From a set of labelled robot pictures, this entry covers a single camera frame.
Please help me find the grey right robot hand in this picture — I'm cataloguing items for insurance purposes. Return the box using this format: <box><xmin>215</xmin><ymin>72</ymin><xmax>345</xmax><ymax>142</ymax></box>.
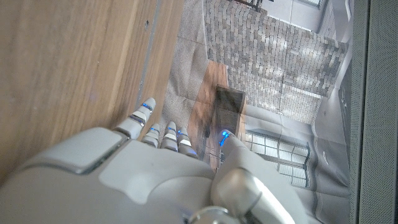
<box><xmin>0</xmin><ymin>97</ymin><xmax>309</xmax><ymax>224</ymax></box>

